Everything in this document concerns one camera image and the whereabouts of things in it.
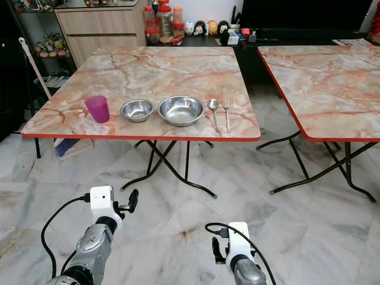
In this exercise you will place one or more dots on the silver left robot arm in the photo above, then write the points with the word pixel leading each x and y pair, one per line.
pixel 95 249

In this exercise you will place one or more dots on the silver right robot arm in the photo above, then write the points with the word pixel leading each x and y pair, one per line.
pixel 248 273

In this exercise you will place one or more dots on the small steel bowl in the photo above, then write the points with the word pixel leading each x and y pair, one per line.
pixel 136 111

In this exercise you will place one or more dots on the purple plastic cup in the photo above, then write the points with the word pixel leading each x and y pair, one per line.
pixel 97 110

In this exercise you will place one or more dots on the large steel bowl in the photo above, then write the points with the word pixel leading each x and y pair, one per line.
pixel 181 111

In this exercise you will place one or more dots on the steel spoon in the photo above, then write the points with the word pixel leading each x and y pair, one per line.
pixel 213 105

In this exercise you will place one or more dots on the marble-pattern folding table with dishes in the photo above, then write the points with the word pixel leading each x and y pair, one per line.
pixel 154 74

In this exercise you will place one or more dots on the steel fork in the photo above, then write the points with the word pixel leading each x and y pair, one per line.
pixel 226 107

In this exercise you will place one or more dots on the light wooden drawer cabinet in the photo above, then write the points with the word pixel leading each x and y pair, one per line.
pixel 101 29

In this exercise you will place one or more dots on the black metal shelf with toys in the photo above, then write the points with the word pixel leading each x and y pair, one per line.
pixel 50 47

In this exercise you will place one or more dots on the large red-lid snack jar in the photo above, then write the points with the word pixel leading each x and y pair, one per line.
pixel 165 25

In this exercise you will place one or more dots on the white toy figurine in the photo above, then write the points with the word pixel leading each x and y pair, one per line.
pixel 189 28

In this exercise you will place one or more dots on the tall red-lid jar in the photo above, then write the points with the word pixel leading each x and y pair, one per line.
pixel 150 18

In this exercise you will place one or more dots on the black-and-white toy figurine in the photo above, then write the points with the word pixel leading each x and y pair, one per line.
pixel 200 28

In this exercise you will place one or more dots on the yellow toy figurine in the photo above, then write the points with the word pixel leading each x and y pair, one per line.
pixel 212 28

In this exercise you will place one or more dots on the orange-lid jar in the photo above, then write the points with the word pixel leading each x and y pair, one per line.
pixel 178 15

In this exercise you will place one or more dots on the small white box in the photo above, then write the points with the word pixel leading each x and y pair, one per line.
pixel 234 37

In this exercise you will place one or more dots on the black toy figurine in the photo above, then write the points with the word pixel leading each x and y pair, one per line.
pixel 223 25

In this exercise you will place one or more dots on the bare marble-pattern folding table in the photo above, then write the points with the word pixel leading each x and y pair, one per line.
pixel 326 83

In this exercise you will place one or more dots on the printed magazine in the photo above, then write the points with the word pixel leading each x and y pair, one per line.
pixel 353 43

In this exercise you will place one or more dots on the black television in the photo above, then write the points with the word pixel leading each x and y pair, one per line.
pixel 303 13

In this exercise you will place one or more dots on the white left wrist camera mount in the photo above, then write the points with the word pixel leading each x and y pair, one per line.
pixel 101 200

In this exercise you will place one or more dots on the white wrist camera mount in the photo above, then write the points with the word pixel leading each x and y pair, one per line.
pixel 101 200
pixel 238 238

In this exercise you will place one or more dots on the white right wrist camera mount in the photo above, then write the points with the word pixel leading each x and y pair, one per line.
pixel 238 238

